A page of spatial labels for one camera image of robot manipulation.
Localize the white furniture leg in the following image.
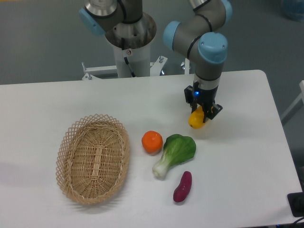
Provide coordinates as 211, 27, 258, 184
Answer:
280, 80, 304, 125

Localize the orange tangerine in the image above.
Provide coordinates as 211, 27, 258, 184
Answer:
141, 131, 163, 154

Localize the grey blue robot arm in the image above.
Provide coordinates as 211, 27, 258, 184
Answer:
79, 0, 232, 123

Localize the woven wicker basket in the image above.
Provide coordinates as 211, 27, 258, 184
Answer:
56, 114, 130, 204

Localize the black cable on pedestal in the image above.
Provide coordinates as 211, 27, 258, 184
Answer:
121, 38, 136, 78

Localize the white metal base frame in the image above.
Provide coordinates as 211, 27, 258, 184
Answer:
82, 56, 194, 80

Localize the black device at edge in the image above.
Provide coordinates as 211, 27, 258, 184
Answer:
287, 192, 304, 218

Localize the purple sweet potato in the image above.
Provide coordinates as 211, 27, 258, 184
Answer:
173, 171, 192, 203

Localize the green bok choy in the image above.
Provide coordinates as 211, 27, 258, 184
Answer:
152, 134, 197, 179

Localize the yellow mango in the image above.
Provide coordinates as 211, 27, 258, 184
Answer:
188, 106, 205, 129

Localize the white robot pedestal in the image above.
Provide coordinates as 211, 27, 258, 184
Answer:
105, 13, 157, 78

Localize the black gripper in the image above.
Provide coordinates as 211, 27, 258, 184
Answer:
184, 81, 223, 123

